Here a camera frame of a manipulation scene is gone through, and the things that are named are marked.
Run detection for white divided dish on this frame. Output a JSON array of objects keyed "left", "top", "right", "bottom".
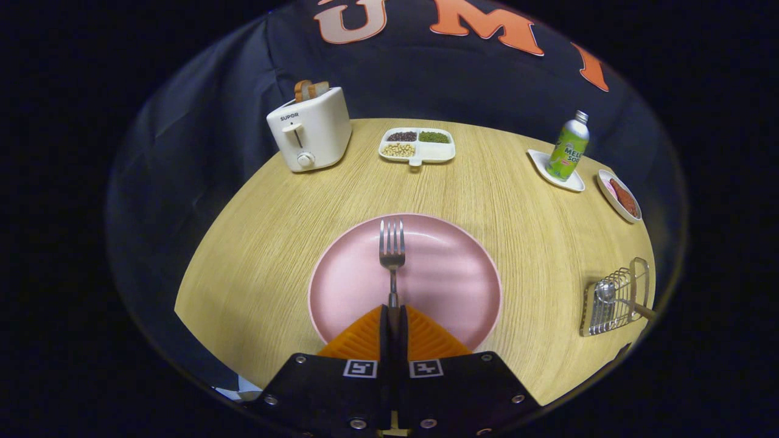
[{"left": 378, "top": 127, "right": 456, "bottom": 167}]

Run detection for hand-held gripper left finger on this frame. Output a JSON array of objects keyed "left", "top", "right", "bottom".
[{"left": 250, "top": 304, "right": 390, "bottom": 436}]

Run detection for metal wire rack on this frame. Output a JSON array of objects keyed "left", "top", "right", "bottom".
[{"left": 579, "top": 257, "right": 651, "bottom": 337}]

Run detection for red meat pieces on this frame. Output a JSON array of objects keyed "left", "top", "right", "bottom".
[{"left": 610, "top": 178, "right": 638, "bottom": 218}]

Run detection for black backdrop cloth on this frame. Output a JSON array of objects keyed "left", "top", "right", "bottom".
[{"left": 107, "top": 0, "right": 688, "bottom": 390}]

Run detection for small white plate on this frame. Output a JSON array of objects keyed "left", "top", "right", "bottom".
[{"left": 597, "top": 169, "right": 643, "bottom": 224}]

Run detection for green soda bottle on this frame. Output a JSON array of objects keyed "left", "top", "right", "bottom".
[{"left": 546, "top": 110, "right": 590, "bottom": 182}]

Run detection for pink plate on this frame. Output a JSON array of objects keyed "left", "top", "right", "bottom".
[{"left": 307, "top": 213, "right": 503, "bottom": 353}]

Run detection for wooden handled metal spoon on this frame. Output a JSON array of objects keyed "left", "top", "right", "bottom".
[{"left": 595, "top": 279, "right": 659, "bottom": 322}]

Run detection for white toaster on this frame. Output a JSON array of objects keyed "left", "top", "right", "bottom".
[{"left": 266, "top": 87, "right": 353, "bottom": 173}]

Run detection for wooden handled metal fork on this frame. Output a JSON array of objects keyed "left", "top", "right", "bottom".
[{"left": 379, "top": 217, "right": 407, "bottom": 323}]

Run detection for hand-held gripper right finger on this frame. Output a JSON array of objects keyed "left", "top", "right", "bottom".
[{"left": 399, "top": 304, "right": 543, "bottom": 437}]

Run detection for white square coaster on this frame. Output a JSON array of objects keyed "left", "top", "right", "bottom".
[{"left": 527, "top": 149, "right": 585, "bottom": 193}]

